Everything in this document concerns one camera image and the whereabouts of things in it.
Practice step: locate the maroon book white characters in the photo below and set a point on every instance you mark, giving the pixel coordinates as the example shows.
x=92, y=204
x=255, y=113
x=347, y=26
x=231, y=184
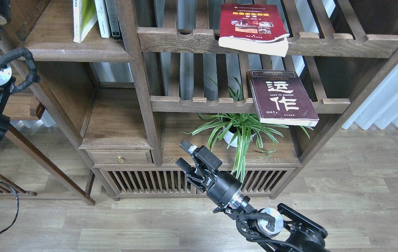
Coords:
x=280, y=98

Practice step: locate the white plant pot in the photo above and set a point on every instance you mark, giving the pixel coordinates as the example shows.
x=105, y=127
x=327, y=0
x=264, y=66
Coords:
x=231, y=137

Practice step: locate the white upright book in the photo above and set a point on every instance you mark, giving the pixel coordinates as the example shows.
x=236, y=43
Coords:
x=102, y=16

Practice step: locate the red book on top shelf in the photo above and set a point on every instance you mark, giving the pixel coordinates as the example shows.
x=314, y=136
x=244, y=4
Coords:
x=253, y=28

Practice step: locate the green spider plant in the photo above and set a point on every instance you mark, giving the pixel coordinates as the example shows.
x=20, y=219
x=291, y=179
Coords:
x=266, y=135

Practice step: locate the yellow green book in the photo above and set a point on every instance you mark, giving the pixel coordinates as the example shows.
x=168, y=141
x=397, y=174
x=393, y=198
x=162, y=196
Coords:
x=85, y=16

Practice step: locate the dark green upright book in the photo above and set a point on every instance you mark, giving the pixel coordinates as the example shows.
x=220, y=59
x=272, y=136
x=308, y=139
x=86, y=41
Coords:
x=113, y=21

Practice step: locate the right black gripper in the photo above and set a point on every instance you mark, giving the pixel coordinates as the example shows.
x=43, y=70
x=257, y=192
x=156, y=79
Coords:
x=220, y=186

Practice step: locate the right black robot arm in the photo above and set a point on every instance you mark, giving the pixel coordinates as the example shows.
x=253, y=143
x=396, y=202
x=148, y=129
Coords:
x=275, y=230

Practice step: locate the dark wooden bookshelf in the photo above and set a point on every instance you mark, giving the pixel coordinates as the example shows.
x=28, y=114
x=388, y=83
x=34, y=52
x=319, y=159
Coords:
x=137, y=97

